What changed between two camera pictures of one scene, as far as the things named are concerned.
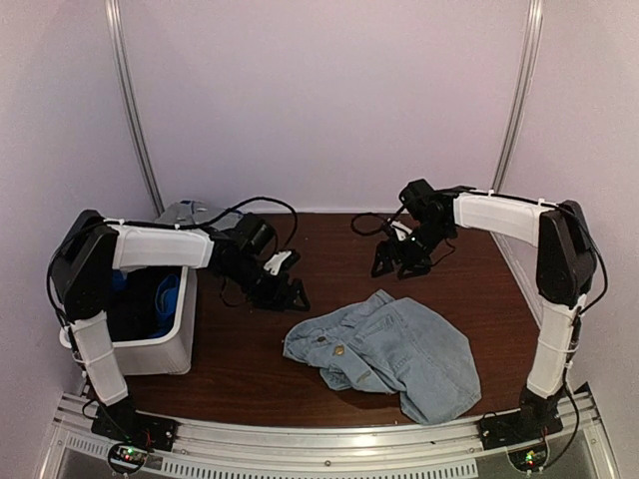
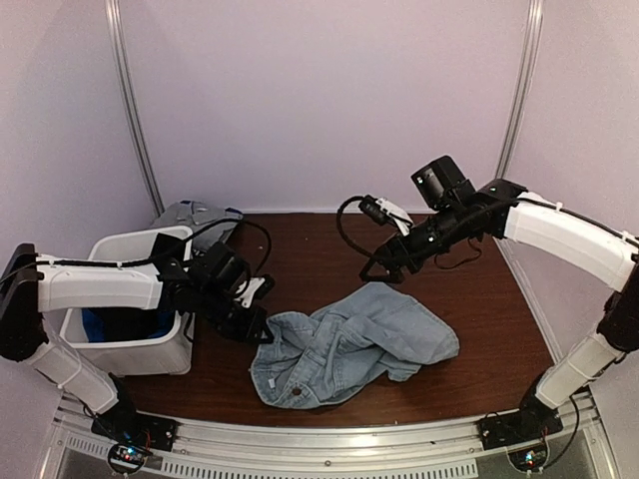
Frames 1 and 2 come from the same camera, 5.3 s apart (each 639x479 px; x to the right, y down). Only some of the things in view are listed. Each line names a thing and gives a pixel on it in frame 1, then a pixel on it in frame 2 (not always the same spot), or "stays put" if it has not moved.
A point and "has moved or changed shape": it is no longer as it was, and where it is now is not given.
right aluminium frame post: x=534 y=31 stays put
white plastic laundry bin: x=168 y=356 stays put
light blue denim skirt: x=392 y=345 has moved or changed shape
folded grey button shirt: x=194 y=212 stays put
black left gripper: x=272 y=302 to x=249 y=328
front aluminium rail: x=450 y=449 stays put
